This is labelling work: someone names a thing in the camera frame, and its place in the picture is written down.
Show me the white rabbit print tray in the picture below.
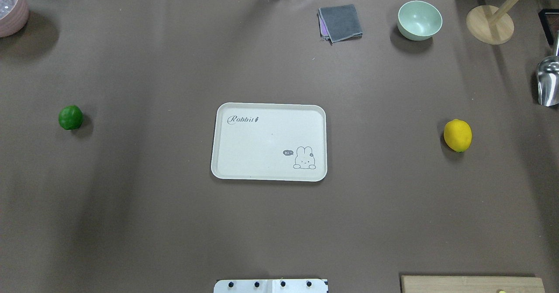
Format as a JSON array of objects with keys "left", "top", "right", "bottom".
[{"left": 211, "top": 102, "right": 328, "bottom": 182}]

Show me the folded grey cloth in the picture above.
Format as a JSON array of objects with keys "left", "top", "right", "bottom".
[{"left": 317, "top": 4, "right": 363, "bottom": 44}]

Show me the yellow lemon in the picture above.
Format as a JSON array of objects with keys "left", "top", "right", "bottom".
[{"left": 443, "top": 119, "right": 473, "bottom": 152}]

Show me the mint green bowl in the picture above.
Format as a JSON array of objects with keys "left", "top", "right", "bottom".
[{"left": 397, "top": 0, "right": 443, "bottom": 41}]

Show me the wooden board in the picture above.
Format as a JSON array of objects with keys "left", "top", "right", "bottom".
[{"left": 401, "top": 275, "right": 545, "bottom": 293}]

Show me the green lime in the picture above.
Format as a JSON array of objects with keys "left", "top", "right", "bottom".
[{"left": 58, "top": 105, "right": 84, "bottom": 130}]

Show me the wooden mug stand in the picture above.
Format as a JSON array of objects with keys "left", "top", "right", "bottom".
[{"left": 466, "top": 0, "right": 519, "bottom": 45}]

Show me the metal scoop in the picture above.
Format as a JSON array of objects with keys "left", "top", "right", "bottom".
[{"left": 537, "top": 35, "right": 559, "bottom": 107}]

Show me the pink ribbed bowl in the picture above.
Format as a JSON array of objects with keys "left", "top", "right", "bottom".
[{"left": 0, "top": 0, "right": 29, "bottom": 38}]

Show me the black framed object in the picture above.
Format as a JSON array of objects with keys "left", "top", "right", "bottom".
[{"left": 538, "top": 8, "right": 559, "bottom": 46}]

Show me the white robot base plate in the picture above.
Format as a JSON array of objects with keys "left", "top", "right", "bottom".
[{"left": 213, "top": 278, "right": 329, "bottom": 293}]

